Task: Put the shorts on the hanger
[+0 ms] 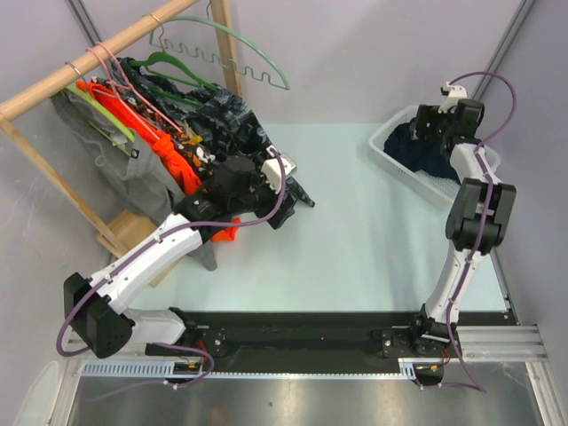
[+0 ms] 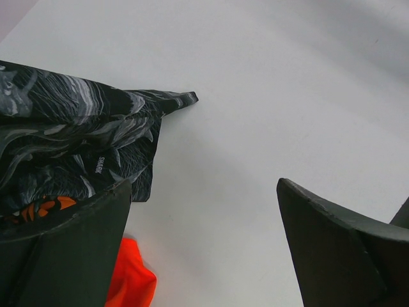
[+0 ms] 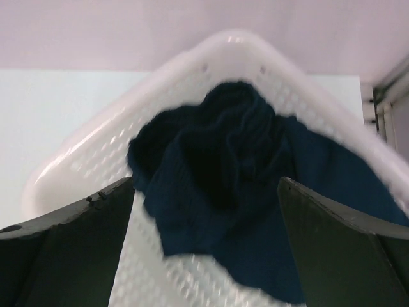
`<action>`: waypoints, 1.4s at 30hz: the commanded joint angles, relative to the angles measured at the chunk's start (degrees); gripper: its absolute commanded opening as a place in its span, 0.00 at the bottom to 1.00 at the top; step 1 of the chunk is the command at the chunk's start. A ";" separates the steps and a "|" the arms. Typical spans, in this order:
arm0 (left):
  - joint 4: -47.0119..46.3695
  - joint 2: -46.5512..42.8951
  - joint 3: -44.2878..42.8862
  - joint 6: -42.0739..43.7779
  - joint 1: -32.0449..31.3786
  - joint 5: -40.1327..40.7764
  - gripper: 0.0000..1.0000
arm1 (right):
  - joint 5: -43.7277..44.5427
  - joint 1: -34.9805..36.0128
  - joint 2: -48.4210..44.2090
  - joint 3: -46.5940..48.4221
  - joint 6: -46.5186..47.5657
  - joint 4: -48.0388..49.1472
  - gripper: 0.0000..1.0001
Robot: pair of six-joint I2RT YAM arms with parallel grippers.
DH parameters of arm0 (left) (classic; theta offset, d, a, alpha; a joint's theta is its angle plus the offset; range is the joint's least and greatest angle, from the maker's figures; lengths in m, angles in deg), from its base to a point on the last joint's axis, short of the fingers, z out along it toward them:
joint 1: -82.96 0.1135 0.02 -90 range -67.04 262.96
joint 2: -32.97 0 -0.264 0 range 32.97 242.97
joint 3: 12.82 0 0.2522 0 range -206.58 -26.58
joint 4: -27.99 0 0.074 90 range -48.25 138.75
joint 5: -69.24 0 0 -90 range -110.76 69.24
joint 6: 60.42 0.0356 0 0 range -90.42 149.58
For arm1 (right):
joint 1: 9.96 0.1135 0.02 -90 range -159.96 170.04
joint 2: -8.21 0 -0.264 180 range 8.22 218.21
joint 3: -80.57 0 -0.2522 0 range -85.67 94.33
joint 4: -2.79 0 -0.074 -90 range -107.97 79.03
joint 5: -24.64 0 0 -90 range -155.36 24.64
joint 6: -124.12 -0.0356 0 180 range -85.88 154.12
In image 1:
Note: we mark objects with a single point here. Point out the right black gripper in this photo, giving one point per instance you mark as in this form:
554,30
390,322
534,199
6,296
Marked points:
429,114

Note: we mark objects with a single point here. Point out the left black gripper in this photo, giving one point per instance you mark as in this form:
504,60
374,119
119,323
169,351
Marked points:
285,210

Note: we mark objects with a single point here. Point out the navy blue shorts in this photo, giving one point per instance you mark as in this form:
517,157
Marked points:
417,154

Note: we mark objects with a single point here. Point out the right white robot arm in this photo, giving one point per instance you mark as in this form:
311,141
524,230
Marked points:
477,221

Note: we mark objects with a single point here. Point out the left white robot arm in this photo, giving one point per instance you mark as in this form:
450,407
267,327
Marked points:
97,308

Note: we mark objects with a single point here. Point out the dark camouflage shorts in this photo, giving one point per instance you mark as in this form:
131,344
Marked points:
226,124

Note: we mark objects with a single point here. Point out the orange patterned shorts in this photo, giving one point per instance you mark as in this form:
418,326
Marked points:
181,154

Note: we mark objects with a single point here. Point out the bright orange shorts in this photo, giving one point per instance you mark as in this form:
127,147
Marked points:
137,159

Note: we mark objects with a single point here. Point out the grey shorts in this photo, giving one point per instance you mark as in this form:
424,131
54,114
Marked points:
133,170

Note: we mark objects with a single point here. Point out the dark green hanger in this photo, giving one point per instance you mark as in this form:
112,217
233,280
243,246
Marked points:
169,80

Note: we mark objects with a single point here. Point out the lime green hanger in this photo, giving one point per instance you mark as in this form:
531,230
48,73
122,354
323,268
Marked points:
93,103

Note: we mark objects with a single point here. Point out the white plastic basket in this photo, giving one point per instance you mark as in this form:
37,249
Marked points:
421,177

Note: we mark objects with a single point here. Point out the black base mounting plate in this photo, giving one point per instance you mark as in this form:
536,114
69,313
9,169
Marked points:
324,343

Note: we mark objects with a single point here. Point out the wooden clothes rack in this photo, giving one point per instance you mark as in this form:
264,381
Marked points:
37,93

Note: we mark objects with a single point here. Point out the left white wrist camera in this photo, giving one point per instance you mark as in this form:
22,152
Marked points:
276,170

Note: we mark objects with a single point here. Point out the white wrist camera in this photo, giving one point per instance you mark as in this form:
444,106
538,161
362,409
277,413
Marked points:
453,93
276,170

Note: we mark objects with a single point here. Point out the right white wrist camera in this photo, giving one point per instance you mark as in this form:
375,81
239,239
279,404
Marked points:
453,93

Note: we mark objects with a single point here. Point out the white slotted cable duct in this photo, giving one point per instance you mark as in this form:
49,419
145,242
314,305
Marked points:
172,370

